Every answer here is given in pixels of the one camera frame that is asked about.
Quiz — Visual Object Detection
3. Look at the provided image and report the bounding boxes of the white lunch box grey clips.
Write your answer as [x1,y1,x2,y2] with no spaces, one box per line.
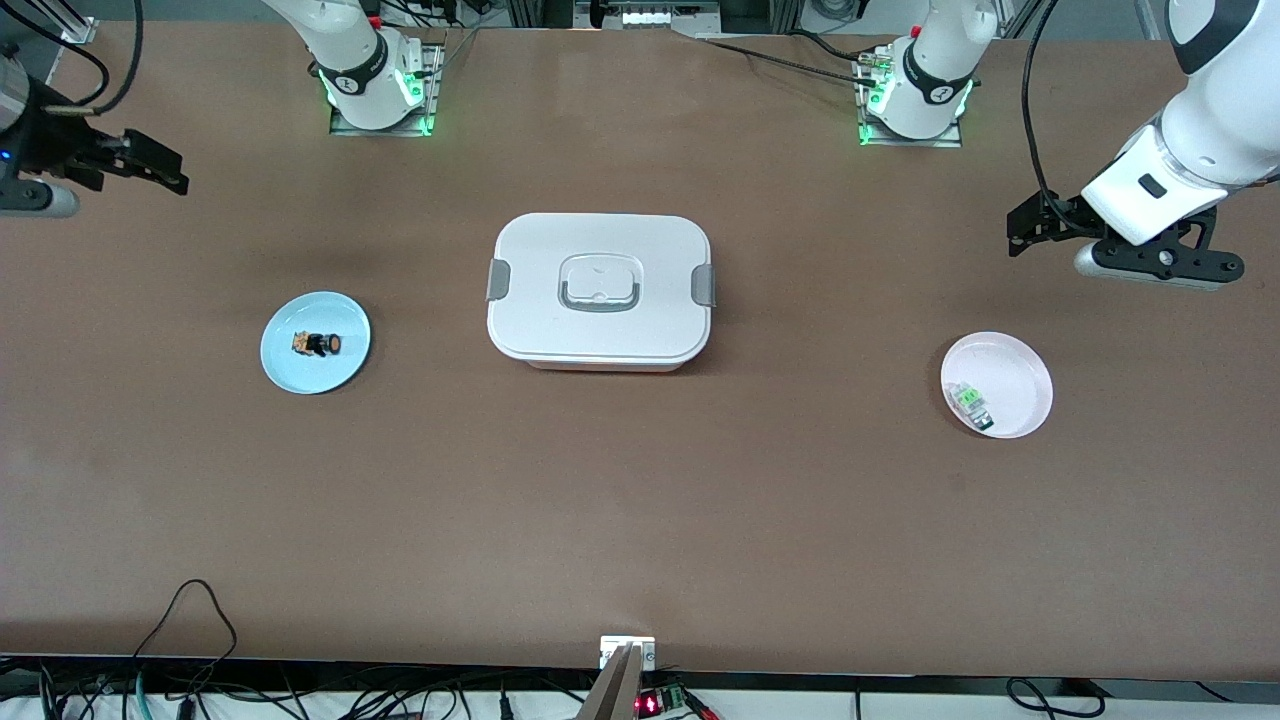
[486,212,717,373]

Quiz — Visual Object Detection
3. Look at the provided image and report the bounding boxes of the pink plate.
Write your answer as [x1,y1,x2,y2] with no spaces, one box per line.
[940,331,1054,440]

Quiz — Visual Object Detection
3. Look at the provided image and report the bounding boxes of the light blue plate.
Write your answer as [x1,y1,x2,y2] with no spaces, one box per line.
[260,291,372,395]

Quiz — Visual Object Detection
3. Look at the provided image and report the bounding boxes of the circuit board with red light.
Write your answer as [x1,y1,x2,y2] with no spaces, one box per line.
[635,684,693,717]

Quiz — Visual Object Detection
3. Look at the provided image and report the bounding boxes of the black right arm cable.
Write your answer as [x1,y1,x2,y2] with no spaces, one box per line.
[0,0,147,117]

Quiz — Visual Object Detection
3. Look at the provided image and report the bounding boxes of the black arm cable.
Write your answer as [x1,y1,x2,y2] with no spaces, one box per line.
[0,0,147,117]
[1020,0,1063,216]

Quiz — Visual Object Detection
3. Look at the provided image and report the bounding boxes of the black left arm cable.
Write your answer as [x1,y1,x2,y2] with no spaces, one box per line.
[1020,0,1063,216]

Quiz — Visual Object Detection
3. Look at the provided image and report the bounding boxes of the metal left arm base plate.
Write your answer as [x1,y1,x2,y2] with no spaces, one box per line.
[855,55,964,149]

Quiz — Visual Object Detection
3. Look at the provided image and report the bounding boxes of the green and clear switch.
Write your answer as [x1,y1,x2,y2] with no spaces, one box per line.
[949,383,996,433]

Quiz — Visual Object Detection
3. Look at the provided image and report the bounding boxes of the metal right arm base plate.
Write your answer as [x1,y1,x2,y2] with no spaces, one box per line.
[330,40,447,138]

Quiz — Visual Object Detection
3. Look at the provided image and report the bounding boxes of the black braided base cable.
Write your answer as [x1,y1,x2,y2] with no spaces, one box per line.
[700,34,883,87]

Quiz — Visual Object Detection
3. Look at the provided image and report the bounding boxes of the thin looped black cable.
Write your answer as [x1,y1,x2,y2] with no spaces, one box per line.
[130,578,240,691]

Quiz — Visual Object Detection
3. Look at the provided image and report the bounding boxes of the black coiled cable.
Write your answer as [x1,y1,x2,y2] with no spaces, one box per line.
[1004,677,1103,720]

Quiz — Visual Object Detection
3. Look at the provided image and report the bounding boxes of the black cable tangle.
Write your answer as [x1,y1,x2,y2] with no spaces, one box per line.
[0,660,601,720]

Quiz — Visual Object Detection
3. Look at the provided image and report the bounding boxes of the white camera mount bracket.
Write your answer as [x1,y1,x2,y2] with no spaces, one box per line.
[599,636,657,670]

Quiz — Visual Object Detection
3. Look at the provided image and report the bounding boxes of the grey camera support bar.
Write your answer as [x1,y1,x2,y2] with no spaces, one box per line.
[577,645,647,720]

